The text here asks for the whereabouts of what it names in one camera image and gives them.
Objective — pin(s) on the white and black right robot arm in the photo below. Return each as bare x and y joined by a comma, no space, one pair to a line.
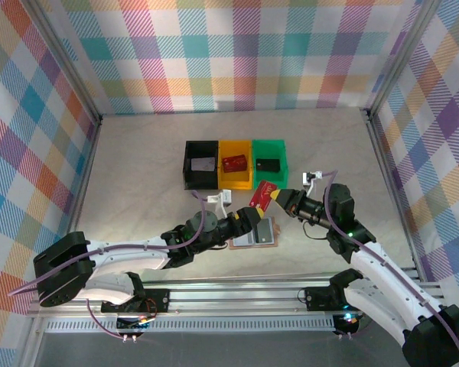
378,306

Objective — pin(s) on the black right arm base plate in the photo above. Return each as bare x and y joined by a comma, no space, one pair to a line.
317,298

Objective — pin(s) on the small circuit board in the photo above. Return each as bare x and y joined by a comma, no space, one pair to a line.
348,323
132,324

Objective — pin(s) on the black plastic bin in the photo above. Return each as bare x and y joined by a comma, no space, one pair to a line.
187,179

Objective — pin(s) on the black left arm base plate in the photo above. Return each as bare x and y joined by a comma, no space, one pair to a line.
160,300

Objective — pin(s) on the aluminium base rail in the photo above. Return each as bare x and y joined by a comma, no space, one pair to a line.
233,296

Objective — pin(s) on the aluminium side rail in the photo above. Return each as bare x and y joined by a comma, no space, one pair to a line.
79,191
393,191

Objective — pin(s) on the green plastic bin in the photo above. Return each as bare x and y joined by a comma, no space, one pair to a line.
267,149

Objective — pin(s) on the black plastic card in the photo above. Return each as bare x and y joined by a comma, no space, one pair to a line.
265,231
268,164

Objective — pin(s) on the tan leather card holder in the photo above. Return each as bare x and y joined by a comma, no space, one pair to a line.
277,241

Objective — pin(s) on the red plastic card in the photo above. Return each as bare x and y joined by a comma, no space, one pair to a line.
235,163
262,195

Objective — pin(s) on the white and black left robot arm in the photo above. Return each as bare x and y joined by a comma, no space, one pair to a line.
130,262

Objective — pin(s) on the aluminium corner post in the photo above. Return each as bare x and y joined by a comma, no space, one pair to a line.
65,57
398,57

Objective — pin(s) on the yellow plastic bin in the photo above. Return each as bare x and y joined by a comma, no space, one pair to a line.
233,181

